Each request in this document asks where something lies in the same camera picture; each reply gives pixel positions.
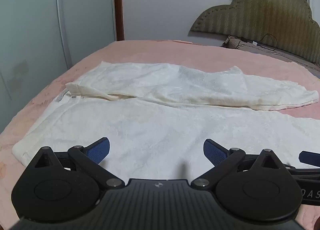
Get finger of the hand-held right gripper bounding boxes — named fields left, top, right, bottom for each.
left=299, top=151, right=320, bottom=164

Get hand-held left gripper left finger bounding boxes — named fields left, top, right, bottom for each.
left=34, top=137, right=126, bottom=191

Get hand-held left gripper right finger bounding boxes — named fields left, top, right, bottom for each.
left=191, top=139, right=292, bottom=191

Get white pants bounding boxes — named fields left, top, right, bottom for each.
left=12, top=60, right=320, bottom=181

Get brown pillow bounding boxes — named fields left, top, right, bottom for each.
left=221, top=35, right=320, bottom=71

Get pink bed sheet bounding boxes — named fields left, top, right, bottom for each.
left=0, top=40, right=320, bottom=230

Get glass wardrobe door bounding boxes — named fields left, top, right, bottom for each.
left=0, top=0, right=118, bottom=136

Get olive padded headboard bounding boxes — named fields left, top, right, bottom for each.
left=189, top=0, right=320, bottom=67

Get brown wooden wardrobe trim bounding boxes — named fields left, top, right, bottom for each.
left=113, top=0, right=125, bottom=41

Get black charging cable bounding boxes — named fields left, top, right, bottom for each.
left=236, top=33, right=278, bottom=52

